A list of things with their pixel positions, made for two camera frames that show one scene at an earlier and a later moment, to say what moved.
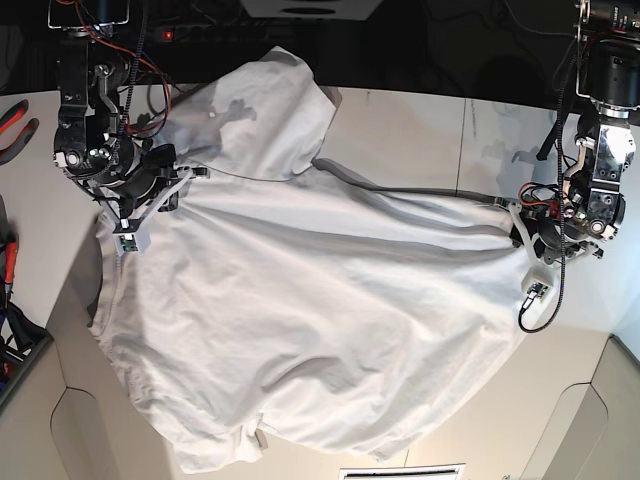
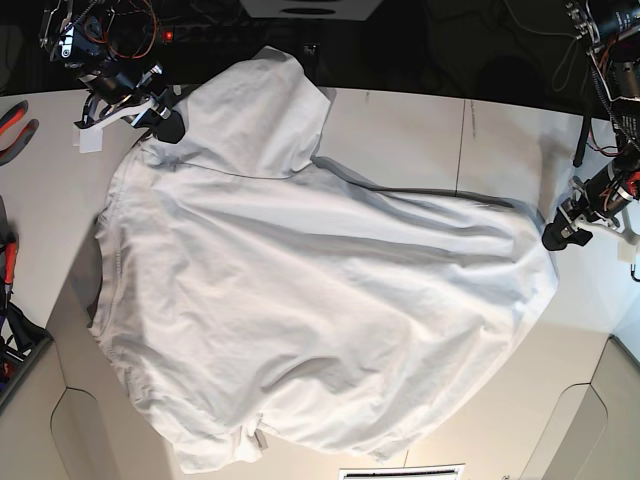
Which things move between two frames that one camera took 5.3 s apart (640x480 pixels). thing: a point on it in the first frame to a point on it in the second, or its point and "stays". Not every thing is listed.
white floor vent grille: [420, 472] stays
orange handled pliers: [24, 136] stays
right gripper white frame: [543, 270] to [560, 232]
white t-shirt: [326, 313] stays
